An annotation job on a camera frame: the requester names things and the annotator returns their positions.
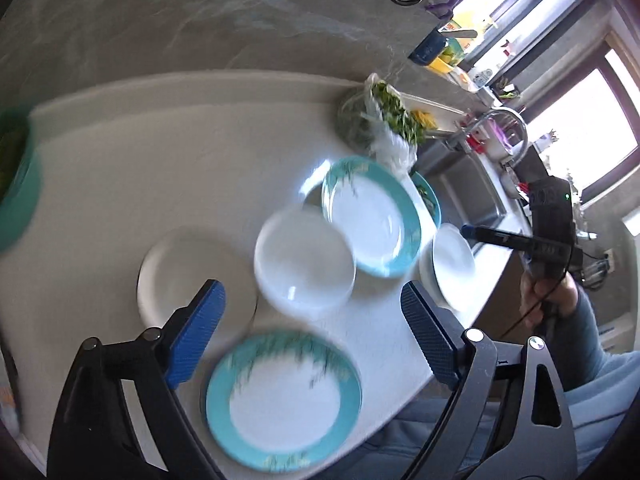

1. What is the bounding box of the plastic bag of greens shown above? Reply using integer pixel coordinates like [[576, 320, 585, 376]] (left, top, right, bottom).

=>
[[336, 73, 426, 178]]

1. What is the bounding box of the green basin with vegetables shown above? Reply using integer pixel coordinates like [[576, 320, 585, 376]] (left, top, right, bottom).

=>
[[1, 108, 42, 252]]

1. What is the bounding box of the small teal floral plate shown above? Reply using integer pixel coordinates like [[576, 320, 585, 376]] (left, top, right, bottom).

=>
[[204, 330, 362, 474]]

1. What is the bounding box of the large teal floral plate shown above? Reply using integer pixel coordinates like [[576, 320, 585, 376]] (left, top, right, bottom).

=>
[[321, 156, 422, 278]]

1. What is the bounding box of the white shallow bowl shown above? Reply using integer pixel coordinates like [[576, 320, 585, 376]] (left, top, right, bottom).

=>
[[419, 223, 476, 312]]

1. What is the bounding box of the blue utensil cup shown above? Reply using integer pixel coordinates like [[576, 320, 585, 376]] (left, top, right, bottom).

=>
[[408, 28, 447, 66]]

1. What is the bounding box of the teal colander with greens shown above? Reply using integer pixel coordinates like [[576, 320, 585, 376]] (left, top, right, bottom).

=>
[[410, 172, 442, 228]]

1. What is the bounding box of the person's right hand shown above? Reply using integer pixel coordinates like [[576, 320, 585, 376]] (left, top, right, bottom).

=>
[[520, 271, 578, 330]]

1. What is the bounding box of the chrome faucet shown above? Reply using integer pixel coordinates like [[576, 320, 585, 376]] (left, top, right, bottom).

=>
[[445, 106, 529, 168]]

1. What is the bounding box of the yellow cooking oil bottle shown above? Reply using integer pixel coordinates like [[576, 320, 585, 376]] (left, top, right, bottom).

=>
[[428, 21, 478, 74]]

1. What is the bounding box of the plain white bowl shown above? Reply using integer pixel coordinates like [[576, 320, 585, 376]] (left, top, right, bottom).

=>
[[254, 206, 356, 321]]

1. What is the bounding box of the person's right forearm grey sleeve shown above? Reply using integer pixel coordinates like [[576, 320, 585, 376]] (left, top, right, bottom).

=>
[[548, 282, 639, 472]]

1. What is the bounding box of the stainless steel sink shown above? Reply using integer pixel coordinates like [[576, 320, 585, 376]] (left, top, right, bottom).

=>
[[413, 141, 506, 229]]

